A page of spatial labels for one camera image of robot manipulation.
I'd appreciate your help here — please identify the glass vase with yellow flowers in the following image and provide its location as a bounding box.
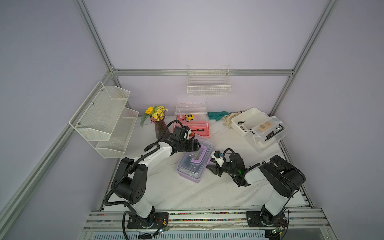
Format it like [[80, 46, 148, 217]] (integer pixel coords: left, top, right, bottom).
[[140, 106, 170, 140]]

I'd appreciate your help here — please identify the white mesh two-tier shelf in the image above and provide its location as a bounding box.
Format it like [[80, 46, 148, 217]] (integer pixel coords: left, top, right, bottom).
[[69, 82, 139, 159]]

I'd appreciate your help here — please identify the white toolbox with clear lid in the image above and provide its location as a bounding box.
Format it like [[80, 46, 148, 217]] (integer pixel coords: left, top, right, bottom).
[[232, 108, 288, 152]]

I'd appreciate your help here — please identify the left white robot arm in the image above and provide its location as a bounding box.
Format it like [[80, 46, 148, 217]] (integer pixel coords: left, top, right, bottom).
[[103, 120, 201, 240]]

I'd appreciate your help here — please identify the purple toolbox with clear lid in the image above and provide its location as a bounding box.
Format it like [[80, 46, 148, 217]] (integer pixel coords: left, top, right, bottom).
[[177, 136, 215, 183]]

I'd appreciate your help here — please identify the green work glove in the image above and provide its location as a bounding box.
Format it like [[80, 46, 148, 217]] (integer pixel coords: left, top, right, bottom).
[[208, 111, 230, 121]]

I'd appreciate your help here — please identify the white wire wall basket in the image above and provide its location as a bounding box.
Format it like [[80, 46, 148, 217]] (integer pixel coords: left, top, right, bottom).
[[187, 65, 232, 97]]

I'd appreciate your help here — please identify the yellow tape measure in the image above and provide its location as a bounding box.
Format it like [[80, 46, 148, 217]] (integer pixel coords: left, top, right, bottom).
[[185, 114, 195, 122]]

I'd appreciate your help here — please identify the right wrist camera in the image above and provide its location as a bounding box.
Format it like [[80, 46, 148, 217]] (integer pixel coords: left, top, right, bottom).
[[211, 151, 225, 167]]

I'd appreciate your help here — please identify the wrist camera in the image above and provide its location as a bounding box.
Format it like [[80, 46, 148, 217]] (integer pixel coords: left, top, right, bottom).
[[211, 151, 225, 167], [172, 126, 192, 141]]

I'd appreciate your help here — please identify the beige work glove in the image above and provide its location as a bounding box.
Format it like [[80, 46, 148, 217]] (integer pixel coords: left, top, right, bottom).
[[222, 111, 242, 129]]

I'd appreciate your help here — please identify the black hex key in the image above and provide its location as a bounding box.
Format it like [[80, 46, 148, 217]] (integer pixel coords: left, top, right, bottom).
[[265, 125, 285, 141]]

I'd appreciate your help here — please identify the pink toolbox with clear lid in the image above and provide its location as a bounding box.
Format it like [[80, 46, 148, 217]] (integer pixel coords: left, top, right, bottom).
[[175, 102, 210, 138]]

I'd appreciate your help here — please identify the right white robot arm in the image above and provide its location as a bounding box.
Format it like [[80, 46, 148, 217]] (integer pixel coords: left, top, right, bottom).
[[207, 148, 306, 229]]

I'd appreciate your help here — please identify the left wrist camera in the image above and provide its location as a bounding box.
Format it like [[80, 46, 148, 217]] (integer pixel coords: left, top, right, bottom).
[[172, 126, 192, 141]]

